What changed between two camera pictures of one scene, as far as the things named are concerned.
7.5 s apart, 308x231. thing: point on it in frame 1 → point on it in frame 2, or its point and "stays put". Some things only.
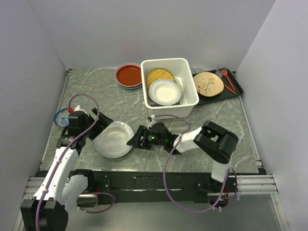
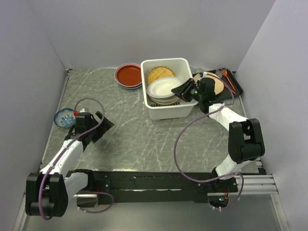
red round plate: x=128 y=74 stays put
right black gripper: x=136 y=140 → x=181 y=90
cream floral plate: x=178 y=83 → x=171 y=99
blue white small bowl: x=61 y=118 stays put
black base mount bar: x=159 y=186 stays put
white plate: x=112 y=142 → x=161 y=88
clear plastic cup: x=221 y=70 stays put
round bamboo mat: x=158 y=73 stays put
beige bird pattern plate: x=208 y=84 stays put
